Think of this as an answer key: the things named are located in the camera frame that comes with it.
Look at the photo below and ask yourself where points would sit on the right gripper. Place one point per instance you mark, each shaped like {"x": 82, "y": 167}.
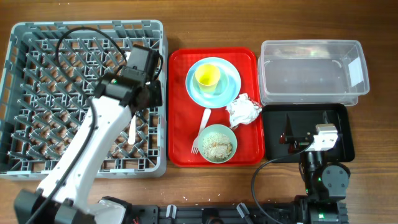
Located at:
{"x": 286, "y": 136}

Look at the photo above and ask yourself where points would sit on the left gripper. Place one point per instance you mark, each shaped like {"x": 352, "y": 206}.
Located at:
{"x": 157, "y": 99}

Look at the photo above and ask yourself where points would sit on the red candy wrapper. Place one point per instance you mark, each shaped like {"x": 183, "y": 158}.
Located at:
{"x": 255, "y": 103}

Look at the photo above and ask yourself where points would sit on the white napkin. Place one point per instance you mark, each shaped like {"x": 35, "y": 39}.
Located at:
{"x": 242, "y": 111}

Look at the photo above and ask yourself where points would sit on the white plastic spoon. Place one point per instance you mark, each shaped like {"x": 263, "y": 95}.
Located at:
{"x": 132, "y": 131}

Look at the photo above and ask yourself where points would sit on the mint green bowl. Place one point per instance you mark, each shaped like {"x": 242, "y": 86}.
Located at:
{"x": 219, "y": 129}

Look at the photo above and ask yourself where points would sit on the rice and nut leftovers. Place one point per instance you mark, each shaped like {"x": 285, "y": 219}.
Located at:
{"x": 217, "y": 146}

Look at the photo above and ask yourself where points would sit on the white plastic fork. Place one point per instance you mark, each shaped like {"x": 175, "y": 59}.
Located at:
{"x": 204, "y": 120}

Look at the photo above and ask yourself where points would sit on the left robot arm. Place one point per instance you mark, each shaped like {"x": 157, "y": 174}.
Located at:
{"x": 62, "y": 197}

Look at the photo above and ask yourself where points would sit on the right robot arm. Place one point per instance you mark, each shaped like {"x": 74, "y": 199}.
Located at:
{"x": 325, "y": 182}

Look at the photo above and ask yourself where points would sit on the grey dishwasher rack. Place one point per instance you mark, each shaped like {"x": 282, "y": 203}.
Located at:
{"x": 49, "y": 70}

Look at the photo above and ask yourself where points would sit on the black plastic tray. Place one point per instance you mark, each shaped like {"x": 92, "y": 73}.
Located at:
{"x": 303, "y": 119}

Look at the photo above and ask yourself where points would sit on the clear plastic bin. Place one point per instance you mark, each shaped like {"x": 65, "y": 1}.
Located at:
{"x": 312, "y": 71}

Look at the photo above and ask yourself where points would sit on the red plastic tray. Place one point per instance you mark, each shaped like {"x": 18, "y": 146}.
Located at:
{"x": 184, "y": 115}

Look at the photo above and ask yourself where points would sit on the yellow plastic cup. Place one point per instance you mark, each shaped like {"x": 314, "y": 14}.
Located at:
{"x": 207, "y": 77}

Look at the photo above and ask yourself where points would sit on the light blue plate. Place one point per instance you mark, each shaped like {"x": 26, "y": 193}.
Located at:
{"x": 216, "y": 101}

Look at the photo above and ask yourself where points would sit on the small teal saucer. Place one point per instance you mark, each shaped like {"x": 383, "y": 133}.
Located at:
{"x": 221, "y": 87}

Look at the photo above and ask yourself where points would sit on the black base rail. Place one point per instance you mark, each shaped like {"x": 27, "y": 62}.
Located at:
{"x": 239, "y": 213}

